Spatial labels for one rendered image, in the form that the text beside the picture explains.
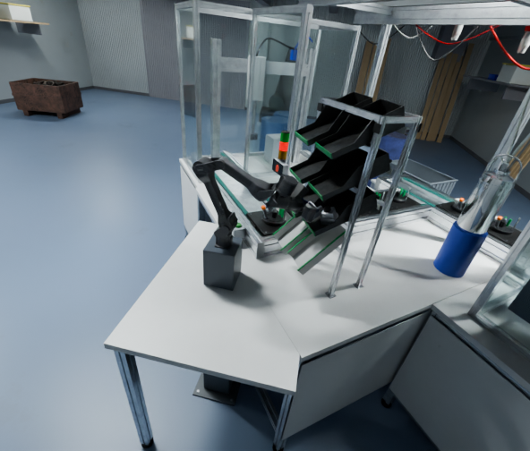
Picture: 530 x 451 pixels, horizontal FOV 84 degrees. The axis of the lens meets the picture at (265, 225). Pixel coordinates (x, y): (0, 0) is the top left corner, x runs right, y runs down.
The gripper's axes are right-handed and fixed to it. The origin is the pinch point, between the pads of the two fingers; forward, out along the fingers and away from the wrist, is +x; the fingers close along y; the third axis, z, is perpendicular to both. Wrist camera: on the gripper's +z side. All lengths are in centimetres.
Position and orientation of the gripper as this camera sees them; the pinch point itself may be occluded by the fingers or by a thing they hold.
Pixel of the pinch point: (309, 206)
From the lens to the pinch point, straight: 120.4
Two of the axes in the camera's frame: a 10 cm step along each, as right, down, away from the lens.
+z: 3.4, -8.6, -3.8
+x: 8.5, 1.1, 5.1
